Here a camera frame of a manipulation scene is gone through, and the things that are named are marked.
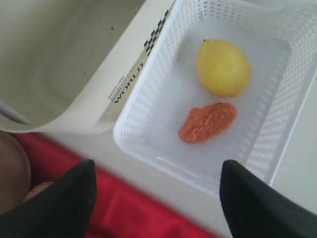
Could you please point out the yellow lemon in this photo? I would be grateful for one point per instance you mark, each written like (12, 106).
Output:
(223, 68)

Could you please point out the white perforated plastic basket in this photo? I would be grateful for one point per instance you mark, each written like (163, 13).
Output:
(281, 45)

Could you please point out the cream plastic bin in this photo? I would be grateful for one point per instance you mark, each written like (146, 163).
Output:
(68, 65)

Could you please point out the brown wooden plate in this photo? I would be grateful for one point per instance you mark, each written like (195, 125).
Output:
(15, 172)

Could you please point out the brown egg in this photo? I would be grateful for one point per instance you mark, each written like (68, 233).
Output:
(37, 190)

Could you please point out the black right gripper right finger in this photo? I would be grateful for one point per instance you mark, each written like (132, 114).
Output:
(253, 209)

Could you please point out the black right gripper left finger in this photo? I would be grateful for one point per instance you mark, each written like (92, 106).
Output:
(62, 210)

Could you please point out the orange fried chicken piece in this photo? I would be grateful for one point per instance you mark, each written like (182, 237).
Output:
(203, 124)

